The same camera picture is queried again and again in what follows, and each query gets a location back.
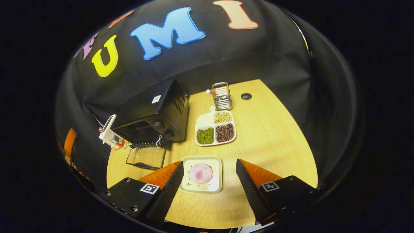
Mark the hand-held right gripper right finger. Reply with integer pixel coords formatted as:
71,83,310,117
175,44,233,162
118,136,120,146
235,159,321,226

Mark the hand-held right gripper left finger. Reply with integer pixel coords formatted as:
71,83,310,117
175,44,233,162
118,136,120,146
99,161,185,227

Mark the white square plate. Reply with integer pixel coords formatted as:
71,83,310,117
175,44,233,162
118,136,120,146
179,156,223,194

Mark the pink round food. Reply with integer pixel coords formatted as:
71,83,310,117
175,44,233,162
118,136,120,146
189,163,214,184

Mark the black electric oven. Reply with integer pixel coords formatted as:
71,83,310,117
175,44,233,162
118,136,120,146
112,79,190,170

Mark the metal oven rack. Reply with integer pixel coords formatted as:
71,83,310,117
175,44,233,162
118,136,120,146
129,138,169,148

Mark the clear plastic bottle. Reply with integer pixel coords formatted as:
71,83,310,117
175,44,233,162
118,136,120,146
99,127,128,150

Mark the white divided tray of beans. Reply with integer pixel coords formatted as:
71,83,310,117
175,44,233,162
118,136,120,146
194,106,237,147

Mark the metal mesh holder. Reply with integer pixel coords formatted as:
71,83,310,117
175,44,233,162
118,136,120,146
207,82,233,111

